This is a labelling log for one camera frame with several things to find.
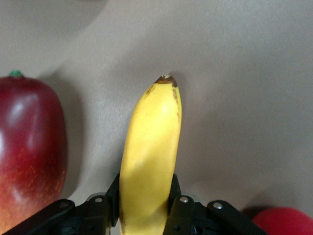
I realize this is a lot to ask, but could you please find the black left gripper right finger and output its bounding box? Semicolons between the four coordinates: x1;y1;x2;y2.
164;173;267;235

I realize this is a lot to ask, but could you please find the brown table mat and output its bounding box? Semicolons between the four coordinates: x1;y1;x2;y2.
0;0;313;235

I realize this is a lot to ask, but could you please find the red pomegranate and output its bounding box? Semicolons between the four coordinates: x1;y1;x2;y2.
251;207;312;235

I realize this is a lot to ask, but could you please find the red yellow mango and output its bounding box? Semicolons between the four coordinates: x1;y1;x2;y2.
0;70;68;233

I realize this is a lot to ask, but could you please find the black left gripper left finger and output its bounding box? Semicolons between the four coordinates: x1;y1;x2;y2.
4;173;121;235

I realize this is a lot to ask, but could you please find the yellow banana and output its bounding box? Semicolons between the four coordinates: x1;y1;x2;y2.
119;73;183;235

